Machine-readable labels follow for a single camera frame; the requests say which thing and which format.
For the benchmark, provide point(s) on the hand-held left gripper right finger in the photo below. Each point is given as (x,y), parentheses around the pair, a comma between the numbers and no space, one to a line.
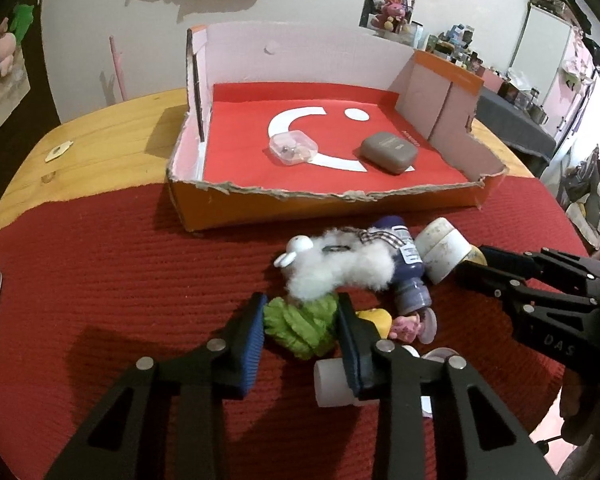
(352,357)

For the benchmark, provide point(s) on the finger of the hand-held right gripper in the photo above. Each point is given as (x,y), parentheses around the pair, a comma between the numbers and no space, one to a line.
(505,259)
(480,280)

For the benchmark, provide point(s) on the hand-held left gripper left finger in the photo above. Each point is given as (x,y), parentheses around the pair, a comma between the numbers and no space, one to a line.
(250,347)

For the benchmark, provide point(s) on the white pill bottle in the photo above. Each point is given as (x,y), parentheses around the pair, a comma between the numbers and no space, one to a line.
(330,380)

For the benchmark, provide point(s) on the white jar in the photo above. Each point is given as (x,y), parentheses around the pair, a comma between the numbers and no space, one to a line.
(445,255)

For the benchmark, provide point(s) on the green lettuce toy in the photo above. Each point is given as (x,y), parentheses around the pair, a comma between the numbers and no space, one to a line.
(300,327)

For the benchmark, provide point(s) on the clear round lid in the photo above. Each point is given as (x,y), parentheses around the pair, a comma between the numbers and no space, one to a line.
(437,353)

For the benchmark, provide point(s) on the white fluffy bunny hair clip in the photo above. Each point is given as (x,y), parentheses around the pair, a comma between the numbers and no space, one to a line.
(340,270)

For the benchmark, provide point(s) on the orange cardboard box red bottom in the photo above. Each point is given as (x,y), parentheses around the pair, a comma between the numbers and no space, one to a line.
(240,160)

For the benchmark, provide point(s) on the person's right hand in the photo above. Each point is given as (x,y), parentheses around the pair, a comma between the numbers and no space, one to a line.
(577,402)

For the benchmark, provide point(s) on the small yellow toy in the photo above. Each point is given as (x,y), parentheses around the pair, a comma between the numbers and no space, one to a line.
(377,320)

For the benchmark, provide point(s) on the pink toy with suction cup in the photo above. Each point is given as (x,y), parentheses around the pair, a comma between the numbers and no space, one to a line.
(405,327)

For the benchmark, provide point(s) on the purple bottle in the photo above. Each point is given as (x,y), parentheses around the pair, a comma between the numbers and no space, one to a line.
(410,285)

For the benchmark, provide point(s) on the grey-brown rounded case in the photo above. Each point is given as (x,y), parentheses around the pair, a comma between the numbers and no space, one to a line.
(387,152)

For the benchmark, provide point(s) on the pink cabinet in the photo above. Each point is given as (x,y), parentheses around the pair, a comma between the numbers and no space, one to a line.
(580,90)

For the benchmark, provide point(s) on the clear plastic case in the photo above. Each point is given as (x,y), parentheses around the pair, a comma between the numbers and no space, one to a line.
(292,146)

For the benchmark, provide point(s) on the cluttered side table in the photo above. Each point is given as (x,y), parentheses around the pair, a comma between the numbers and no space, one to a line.
(455,40)

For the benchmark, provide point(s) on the small beige sticker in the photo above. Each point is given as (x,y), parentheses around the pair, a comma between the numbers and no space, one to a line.
(59,151)

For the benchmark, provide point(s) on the pink stick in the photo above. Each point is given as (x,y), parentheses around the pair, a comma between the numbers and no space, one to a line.
(118,70)

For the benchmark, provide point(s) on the wall picture with plush figures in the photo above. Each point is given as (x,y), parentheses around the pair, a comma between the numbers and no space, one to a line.
(2,75)

